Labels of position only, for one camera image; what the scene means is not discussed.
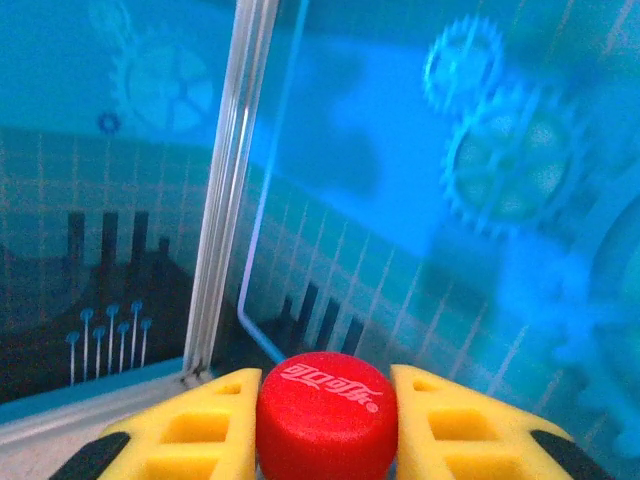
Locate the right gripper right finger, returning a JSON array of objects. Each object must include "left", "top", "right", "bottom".
[{"left": 389, "top": 363, "right": 609, "bottom": 480}]

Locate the Coca-Cola bottle red cap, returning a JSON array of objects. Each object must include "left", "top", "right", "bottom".
[{"left": 255, "top": 350, "right": 400, "bottom": 480}]

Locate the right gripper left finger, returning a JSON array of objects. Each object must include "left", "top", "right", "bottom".
[{"left": 47, "top": 367, "right": 264, "bottom": 480}]

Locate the aluminium frame post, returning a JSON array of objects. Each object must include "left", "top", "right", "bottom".
[{"left": 182, "top": 0, "right": 281, "bottom": 389}]

